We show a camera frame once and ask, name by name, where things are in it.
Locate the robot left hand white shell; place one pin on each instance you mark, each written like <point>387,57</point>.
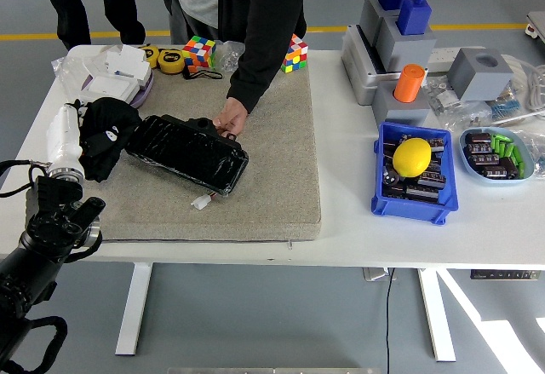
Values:
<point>64,139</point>

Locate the person's hand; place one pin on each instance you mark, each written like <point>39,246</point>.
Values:
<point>232,117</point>

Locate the black rag with red tag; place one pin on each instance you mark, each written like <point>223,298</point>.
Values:
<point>110,112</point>

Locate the black glossy panel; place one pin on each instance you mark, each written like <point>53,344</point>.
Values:
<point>183,157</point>

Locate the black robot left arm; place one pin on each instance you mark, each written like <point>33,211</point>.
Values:
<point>34,242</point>

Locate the black desk control panel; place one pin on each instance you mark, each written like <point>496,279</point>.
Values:
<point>502,274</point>

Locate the clear bag of metal parts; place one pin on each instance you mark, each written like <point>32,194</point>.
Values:
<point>225,56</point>

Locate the clear empty plastic bag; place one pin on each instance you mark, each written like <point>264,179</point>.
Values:
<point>68,76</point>

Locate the multicolour puzzle cube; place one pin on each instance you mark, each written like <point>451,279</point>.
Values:
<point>294,54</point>
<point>198,52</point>

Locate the yellow tape measure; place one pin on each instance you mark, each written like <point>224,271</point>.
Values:
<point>170,61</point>
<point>150,55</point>

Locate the purple tray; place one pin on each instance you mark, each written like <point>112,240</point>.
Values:
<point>145,93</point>

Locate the grey-brown mat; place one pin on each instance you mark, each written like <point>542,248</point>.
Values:
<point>264,203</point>

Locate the white open cardboard box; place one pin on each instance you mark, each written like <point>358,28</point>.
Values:
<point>127,61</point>

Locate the person standing behind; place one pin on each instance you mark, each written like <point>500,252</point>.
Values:
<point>115,7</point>

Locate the grey holder block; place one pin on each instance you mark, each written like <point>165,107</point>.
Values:
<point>404,52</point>
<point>370,16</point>
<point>400,112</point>

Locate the orange cylinder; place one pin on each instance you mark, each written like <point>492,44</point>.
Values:
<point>409,84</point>

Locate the yellow lemon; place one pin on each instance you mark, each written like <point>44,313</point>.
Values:
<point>411,157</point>

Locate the white table leg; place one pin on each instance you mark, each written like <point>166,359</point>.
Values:
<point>438,327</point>
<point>132,314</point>

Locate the blue plastic bin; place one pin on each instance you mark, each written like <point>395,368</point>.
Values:
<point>404,214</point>

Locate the clear bag of small parts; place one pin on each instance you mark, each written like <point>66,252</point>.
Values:
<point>443,101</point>

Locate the silver box under table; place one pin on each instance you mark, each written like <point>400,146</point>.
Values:
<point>374,274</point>

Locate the white power strip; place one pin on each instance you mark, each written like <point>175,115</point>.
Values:
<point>443,54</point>

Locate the light blue dish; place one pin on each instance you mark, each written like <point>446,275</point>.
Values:
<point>465,159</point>

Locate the grey block with round hole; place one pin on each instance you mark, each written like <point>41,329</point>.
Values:
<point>468,76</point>

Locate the green battery cell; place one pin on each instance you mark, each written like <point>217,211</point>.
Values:
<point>518,155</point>
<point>520,169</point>
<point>496,143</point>
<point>509,151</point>

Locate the blue resistor bundle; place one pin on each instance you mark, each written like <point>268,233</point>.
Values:
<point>506,107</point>

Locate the thin white rod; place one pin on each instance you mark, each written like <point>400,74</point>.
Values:
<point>523,117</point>

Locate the clear crumpled plastic bag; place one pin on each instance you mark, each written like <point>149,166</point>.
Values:
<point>537,152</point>

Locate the white flat switch box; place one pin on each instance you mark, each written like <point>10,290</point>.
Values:
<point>110,86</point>

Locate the light grey enclosure box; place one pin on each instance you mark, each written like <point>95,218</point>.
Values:
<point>357,76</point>

